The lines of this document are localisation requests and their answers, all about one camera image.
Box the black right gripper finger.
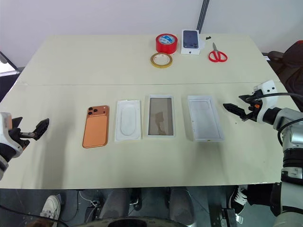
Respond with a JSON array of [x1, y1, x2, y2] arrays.
[[239, 94, 258, 103], [223, 103, 248, 121]]

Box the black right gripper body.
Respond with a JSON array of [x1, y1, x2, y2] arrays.
[[246, 98, 263, 122]]

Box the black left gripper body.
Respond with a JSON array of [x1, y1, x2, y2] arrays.
[[9, 129, 36, 149]]

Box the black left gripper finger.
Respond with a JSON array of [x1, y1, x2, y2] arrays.
[[11, 117, 23, 130], [32, 118, 50, 141]]

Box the white phone box bottom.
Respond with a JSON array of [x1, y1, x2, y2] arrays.
[[187, 95, 225, 142]]

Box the phone box with blue print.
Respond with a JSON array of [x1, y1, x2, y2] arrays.
[[181, 29, 206, 56]]

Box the orange smartphone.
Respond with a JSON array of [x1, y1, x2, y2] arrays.
[[82, 105, 110, 149]]

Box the dark brown chair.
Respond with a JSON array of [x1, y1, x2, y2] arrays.
[[267, 40, 303, 101]]

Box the white plastic tray insert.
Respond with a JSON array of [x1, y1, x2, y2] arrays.
[[115, 99, 142, 142]]

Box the black and white sneaker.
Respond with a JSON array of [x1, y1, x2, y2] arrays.
[[228, 185, 249, 215]]

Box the red tape roll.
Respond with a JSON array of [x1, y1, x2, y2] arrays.
[[155, 34, 178, 54]]

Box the black ribbed floor strip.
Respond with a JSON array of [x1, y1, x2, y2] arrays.
[[196, 0, 211, 34]]

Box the yellow tape roll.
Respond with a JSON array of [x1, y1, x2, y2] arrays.
[[150, 52, 173, 69]]

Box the grey metal foot pedal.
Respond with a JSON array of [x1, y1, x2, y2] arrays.
[[221, 207, 244, 226]]

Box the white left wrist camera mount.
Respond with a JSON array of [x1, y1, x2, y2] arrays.
[[0, 112, 24, 159]]

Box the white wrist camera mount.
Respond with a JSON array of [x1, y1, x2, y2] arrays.
[[0, 112, 24, 159], [252, 80, 279, 124]]

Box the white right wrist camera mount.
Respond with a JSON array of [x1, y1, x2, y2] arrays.
[[252, 80, 279, 124]]

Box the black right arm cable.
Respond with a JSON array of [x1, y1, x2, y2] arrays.
[[246, 92, 303, 148]]

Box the dark metal frame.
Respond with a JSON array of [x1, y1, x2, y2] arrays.
[[0, 51, 25, 103]]

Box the red handled scissors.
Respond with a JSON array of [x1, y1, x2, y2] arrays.
[[208, 42, 228, 63]]

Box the black floor cable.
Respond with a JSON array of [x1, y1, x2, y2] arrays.
[[0, 204, 62, 223]]

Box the white floor cable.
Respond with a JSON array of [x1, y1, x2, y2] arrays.
[[79, 190, 100, 210]]

